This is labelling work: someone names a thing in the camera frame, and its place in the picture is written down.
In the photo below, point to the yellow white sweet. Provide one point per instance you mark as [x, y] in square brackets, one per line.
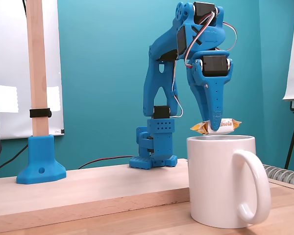
[226, 124]

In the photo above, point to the white ceramic mug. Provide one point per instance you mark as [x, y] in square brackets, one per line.
[210, 176]

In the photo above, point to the grey ribbed metal object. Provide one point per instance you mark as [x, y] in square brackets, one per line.
[284, 175]

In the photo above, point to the raised wooden board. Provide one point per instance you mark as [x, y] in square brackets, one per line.
[112, 186]

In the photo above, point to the wooden post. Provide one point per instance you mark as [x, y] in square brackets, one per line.
[36, 61]

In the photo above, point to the blue printed post base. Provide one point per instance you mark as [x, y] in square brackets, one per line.
[39, 159]

